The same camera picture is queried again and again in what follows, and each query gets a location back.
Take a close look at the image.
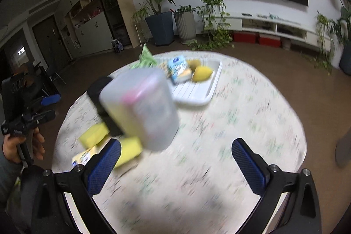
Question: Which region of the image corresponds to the person's left forearm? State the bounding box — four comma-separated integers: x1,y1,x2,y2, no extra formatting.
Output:
0,153,24,223

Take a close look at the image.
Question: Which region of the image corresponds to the dark door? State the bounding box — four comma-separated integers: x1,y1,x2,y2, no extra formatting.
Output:
32,16,72,70

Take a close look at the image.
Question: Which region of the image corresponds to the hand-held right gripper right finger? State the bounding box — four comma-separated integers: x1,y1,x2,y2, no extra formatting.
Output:
231,138,322,234

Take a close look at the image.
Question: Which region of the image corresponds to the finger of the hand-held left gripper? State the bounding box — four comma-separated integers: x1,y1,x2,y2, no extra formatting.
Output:
23,110,57,130
32,94,61,111

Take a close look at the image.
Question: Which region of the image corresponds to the large yellow egg-shaped sponge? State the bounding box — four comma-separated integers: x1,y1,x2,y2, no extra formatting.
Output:
192,66,214,83

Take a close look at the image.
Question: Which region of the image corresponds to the hanging vine plant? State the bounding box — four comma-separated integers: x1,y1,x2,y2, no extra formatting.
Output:
302,12,346,75

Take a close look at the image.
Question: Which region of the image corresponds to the white plastic tray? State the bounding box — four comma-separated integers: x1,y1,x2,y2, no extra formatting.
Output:
158,57,223,106

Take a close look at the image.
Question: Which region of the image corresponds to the dark blue square planter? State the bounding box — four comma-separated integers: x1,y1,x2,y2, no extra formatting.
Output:
145,11,174,46

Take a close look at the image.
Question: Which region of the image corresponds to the dark dining chair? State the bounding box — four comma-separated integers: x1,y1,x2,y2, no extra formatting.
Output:
41,64,66,95

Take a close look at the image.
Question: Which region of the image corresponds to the small yellow egg-shaped sponge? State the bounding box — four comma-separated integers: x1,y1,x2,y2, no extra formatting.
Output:
187,59,202,70

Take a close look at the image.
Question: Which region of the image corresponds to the translucent plastic container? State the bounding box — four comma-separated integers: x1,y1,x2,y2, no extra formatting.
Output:
99,68,180,152

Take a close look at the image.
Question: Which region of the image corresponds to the red storage box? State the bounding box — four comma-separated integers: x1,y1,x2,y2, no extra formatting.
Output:
258,34,281,47
233,32,258,43

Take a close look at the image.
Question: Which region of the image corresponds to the person's left hand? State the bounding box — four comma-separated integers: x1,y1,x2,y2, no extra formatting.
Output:
2,127,46,163

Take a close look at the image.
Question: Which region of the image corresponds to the green cloth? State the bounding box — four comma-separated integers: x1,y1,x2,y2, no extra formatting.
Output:
129,43,158,70

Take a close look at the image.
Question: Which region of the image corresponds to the small leafy plant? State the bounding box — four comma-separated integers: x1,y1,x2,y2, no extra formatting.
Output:
173,5,195,15

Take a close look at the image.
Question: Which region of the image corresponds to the white television cabinet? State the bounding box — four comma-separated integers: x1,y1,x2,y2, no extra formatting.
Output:
203,11,330,51

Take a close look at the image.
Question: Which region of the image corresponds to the yellow pack with blue label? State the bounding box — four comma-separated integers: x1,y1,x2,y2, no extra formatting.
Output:
72,145,103,169

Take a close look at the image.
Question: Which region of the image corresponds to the blue printed tissue pack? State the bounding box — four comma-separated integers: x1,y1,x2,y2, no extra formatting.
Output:
167,57,192,85

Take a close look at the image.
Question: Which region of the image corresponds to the blue toy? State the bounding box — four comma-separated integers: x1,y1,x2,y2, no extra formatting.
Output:
111,38,124,54

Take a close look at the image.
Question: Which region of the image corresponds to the grey ribbed planter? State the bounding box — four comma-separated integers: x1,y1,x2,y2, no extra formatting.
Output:
174,11,196,41

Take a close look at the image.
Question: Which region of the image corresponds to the trailing pothos plant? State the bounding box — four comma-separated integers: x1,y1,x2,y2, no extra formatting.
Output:
188,0,235,50

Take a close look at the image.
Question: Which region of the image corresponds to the pink cloth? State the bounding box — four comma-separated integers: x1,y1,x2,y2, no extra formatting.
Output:
121,83,149,105

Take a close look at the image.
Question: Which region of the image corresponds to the grey trash can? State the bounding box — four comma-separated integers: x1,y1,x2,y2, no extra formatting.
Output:
335,130,351,167

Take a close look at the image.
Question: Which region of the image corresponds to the spider plant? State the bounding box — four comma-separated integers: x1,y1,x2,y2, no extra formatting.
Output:
131,2,151,29

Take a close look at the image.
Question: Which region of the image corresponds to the white wall cabinet unit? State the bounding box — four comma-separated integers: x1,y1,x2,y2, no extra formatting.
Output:
56,0,116,56

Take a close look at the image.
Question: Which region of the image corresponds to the dark grey square planter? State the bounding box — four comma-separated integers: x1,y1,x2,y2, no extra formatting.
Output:
339,45,351,71

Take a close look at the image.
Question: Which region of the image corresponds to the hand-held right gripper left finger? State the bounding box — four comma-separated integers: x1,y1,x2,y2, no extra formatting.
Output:
32,138,122,234

